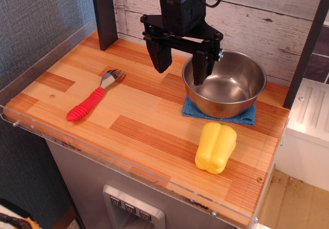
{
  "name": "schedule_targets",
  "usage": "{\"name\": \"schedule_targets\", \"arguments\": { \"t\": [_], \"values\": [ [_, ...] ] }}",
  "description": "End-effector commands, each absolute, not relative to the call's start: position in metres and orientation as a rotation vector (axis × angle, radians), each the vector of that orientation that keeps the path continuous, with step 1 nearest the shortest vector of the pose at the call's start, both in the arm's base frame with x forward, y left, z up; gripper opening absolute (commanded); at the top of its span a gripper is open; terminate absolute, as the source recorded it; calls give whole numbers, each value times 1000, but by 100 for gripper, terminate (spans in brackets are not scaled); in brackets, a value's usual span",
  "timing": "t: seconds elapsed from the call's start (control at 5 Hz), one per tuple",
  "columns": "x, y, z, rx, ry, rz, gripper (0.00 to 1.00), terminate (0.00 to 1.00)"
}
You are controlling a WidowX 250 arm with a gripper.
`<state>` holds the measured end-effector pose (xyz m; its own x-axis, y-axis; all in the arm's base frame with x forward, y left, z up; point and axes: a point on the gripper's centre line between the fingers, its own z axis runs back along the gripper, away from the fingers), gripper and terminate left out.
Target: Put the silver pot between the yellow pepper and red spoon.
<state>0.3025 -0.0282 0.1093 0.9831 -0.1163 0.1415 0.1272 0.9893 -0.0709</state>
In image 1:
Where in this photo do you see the clear acrylic table guard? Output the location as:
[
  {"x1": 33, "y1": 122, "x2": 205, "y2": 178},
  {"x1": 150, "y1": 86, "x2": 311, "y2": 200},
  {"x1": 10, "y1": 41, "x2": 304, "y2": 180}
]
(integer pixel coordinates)
[{"x1": 1, "y1": 33, "x2": 288, "y2": 228}]

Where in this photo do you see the dark and orange object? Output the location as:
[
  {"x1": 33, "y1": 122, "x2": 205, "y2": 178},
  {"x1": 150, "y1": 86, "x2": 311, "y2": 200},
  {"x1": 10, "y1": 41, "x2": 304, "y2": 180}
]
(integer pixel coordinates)
[{"x1": 1, "y1": 213, "x2": 40, "y2": 229}]

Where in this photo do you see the red handled metal spork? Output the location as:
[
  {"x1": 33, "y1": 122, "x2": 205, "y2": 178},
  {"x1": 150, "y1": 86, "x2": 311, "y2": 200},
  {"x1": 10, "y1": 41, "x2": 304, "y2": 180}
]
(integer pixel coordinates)
[{"x1": 66, "y1": 69, "x2": 124, "y2": 121}]

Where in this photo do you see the dark right frame post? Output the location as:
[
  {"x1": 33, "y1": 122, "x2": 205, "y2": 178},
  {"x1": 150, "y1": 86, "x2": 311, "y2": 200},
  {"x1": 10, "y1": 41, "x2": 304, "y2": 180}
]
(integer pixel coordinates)
[{"x1": 283, "y1": 0, "x2": 328, "y2": 109}]

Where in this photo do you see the white toy sink unit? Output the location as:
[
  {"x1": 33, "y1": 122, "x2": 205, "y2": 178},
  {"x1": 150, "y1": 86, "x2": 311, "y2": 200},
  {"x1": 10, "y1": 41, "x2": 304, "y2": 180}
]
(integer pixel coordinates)
[{"x1": 275, "y1": 79, "x2": 328, "y2": 190}]

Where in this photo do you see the silver metal pot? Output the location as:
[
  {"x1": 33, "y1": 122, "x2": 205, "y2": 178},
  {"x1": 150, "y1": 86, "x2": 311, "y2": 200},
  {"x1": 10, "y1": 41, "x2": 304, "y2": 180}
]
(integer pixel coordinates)
[{"x1": 182, "y1": 50, "x2": 267, "y2": 118}]

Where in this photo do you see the yellow plastic bell pepper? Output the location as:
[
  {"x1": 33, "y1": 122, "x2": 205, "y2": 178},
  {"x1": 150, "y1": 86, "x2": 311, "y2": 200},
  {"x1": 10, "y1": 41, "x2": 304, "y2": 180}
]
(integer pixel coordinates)
[{"x1": 195, "y1": 122, "x2": 237, "y2": 174}]

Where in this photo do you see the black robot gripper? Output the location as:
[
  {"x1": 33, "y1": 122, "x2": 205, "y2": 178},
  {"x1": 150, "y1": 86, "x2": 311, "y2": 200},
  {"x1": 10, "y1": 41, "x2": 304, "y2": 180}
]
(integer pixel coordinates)
[{"x1": 140, "y1": 0, "x2": 223, "y2": 85}]

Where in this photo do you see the silver dispenser button panel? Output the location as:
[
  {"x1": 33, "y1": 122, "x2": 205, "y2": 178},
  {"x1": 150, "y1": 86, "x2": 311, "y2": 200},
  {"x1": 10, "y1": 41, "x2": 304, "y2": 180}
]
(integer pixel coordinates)
[{"x1": 103, "y1": 184, "x2": 166, "y2": 228}]

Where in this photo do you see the dark frame post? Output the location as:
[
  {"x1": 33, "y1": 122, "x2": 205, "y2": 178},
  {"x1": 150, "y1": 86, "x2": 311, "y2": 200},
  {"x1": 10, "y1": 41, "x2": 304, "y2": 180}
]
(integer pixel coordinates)
[
  {"x1": 93, "y1": 0, "x2": 118, "y2": 51},
  {"x1": 283, "y1": 0, "x2": 328, "y2": 109}
]

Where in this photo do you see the blue folded cloth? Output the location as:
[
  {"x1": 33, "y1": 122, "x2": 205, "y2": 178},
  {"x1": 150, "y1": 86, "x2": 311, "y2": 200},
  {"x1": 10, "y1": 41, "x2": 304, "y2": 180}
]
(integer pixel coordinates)
[{"x1": 182, "y1": 96, "x2": 256, "y2": 126}]

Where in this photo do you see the grey toy fridge cabinet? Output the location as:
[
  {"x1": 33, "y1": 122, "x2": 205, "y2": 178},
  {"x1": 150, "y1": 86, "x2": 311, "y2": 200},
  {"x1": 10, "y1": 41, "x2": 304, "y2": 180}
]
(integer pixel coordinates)
[{"x1": 46, "y1": 140, "x2": 233, "y2": 228}]

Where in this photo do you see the dark left frame post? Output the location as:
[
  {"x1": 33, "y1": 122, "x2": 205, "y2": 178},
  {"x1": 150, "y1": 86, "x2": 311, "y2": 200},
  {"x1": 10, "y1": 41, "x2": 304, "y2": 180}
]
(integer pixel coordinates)
[{"x1": 93, "y1": 0, "x2": 118, "y2": 51}]

